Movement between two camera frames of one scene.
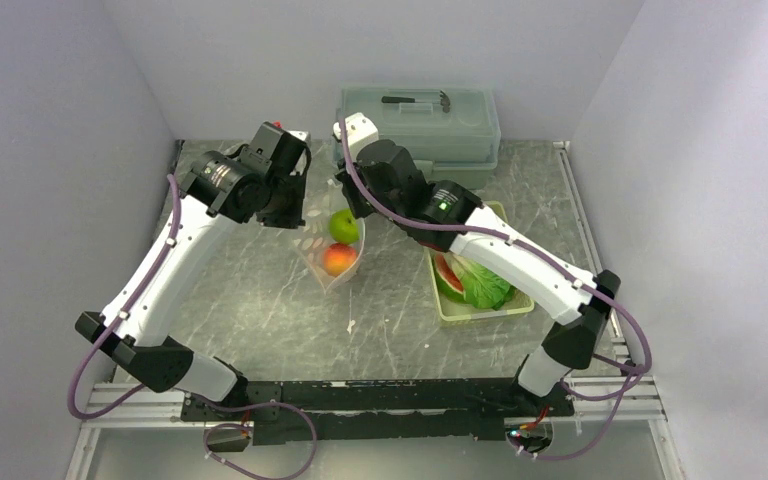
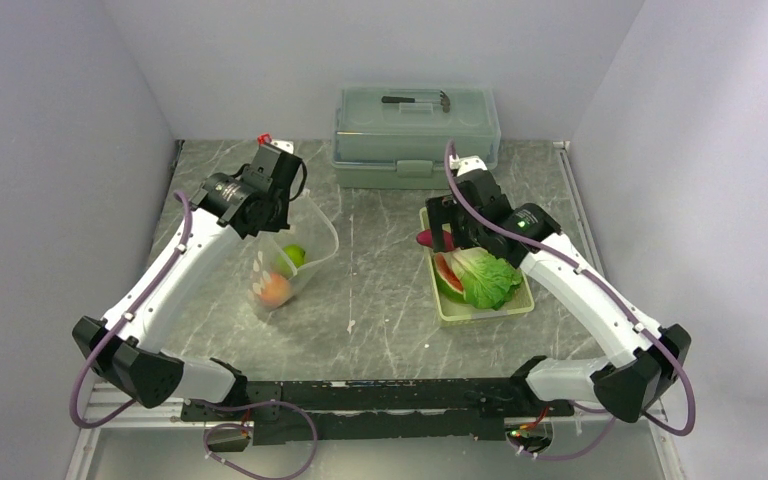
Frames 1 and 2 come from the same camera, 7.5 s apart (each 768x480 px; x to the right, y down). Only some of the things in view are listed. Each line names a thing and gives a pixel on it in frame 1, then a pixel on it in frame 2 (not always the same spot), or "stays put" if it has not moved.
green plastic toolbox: (451, 132) stays put
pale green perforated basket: (452, 309) stays put
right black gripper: (357, 206) -> (441, 211)
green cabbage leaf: (480, 286) stays put
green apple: (344, 226) -> (282, 266)
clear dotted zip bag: (332, 240) -> (283, 255)
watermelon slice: (447, 277) stays put
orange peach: (338, 259) -> (276, 291)
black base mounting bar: (356, 410) stays put
